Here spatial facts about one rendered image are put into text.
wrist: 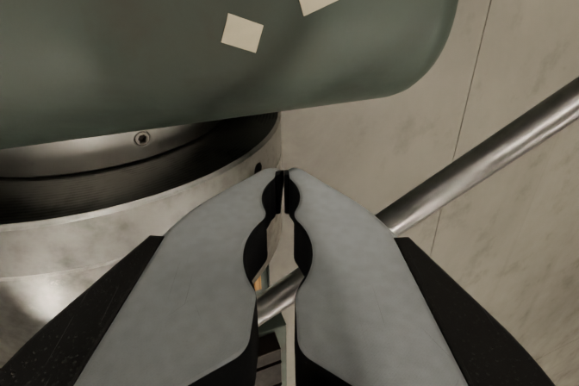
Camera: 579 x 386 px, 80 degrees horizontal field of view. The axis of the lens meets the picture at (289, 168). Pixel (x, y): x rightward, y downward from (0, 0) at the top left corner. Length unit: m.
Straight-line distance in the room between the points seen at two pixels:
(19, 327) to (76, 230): 0.08
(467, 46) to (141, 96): 1.99
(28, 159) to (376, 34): 0.21
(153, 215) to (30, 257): 0.06
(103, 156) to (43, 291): 0.08
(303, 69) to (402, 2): 0.06
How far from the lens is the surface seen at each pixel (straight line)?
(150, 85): 0.17
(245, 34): 0.16
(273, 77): 0.18
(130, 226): 0.22
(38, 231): 0.22
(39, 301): 0.26
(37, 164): 0.26
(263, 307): 0.17
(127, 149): 0.25
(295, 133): 1.67
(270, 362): 0.88
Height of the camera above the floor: 1.41
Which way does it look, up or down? 54 degrees down
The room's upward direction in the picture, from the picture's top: 142 degrees clockwise
